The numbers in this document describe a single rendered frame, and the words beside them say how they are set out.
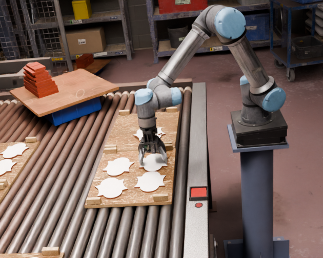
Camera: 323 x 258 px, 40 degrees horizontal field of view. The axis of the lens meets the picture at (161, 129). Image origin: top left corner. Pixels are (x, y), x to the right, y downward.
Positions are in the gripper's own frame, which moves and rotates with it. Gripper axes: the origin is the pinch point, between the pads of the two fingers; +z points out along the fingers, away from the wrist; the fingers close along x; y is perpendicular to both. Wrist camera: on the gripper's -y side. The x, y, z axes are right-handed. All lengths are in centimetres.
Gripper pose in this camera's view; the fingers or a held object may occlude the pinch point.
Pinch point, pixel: (153, 162)
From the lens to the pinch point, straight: 196.4
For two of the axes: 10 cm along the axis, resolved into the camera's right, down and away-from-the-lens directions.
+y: -0.7, 4.6, -8.8
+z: 1.1, 8.8, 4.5
